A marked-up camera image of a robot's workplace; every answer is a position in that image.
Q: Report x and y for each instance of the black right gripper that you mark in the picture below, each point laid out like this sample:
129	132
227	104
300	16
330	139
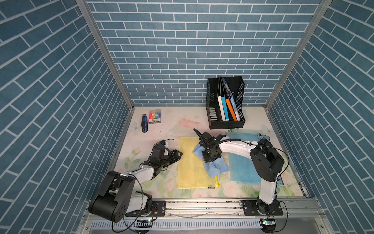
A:
206	159

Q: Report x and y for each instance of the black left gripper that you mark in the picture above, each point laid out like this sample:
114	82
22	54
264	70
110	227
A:
175	158

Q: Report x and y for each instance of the yellow mesh document bag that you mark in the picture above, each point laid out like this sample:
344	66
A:
191	173

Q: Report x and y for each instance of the light blue cleaning cloth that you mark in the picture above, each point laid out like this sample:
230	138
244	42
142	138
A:
214	168

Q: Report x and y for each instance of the green mesh document bag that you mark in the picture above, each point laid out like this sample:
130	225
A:
247	131

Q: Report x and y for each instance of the blue mesh document bag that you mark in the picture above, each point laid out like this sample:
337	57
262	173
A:
241	168

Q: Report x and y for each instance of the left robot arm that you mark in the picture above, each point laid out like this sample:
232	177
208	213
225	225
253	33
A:
121	195

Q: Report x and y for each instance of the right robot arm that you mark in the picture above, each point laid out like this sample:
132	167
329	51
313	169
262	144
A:
267	161

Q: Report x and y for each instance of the white book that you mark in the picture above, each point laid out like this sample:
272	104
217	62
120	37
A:
219	98

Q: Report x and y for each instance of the blue black stapler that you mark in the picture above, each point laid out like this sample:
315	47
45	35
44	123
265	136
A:
144	123

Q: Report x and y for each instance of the teal book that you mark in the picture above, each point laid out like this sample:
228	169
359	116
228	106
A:
225	108

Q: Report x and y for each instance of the box of coloured markers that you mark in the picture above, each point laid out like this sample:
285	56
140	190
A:
155	116

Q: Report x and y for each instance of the orange book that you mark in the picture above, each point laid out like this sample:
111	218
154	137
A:
231	110

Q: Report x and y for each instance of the black mesh file holder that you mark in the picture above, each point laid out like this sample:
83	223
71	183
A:
214	89

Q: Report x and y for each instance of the blue folder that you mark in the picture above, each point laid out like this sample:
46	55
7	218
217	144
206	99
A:
230	96

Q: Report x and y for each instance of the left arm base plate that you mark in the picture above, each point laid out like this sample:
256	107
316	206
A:
152	208

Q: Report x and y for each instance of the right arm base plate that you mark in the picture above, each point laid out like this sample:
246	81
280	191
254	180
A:
257	208

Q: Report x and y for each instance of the aluminium front rail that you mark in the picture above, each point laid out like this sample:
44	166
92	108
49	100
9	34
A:
217	216

